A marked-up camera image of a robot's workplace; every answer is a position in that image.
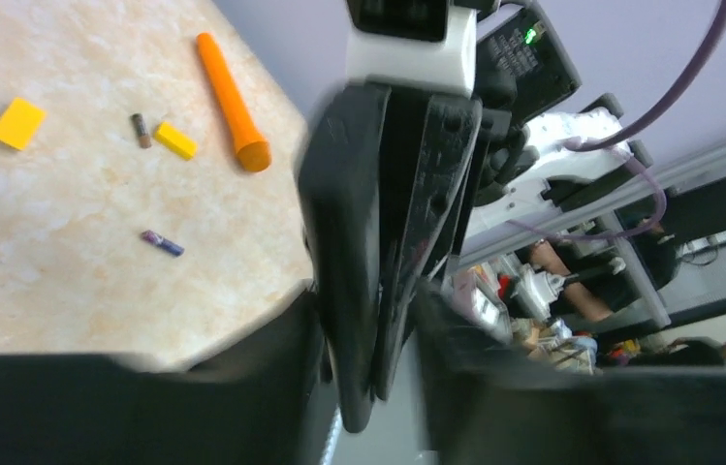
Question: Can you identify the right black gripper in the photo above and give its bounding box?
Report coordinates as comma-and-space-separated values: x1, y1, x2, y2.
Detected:
372, 87, 482, 401

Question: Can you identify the purple blue battery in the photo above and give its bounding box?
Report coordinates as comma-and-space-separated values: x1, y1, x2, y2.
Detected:
140, 230, 185, 257

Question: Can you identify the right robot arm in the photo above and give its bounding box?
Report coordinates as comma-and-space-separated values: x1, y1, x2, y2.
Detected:
296, 1, 640, 429

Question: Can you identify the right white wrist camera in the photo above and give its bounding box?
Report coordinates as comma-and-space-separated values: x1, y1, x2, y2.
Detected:
345, 1, 483, 98

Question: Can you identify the orange toy microphone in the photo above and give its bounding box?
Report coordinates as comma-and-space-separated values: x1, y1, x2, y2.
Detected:
196, 32, 271, 172

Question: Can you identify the yellow rectangular block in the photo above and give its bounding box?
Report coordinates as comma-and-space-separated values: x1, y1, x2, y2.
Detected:
153, 121, 198, 160

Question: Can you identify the green gold battery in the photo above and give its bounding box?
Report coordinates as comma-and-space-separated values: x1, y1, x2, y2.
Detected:
130, 113, 151, 149

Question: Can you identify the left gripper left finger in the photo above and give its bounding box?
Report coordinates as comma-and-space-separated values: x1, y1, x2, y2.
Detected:
0, 291, 323, 464

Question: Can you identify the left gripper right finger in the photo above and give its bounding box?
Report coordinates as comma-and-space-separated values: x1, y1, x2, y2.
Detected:
412, 284, 726, 464

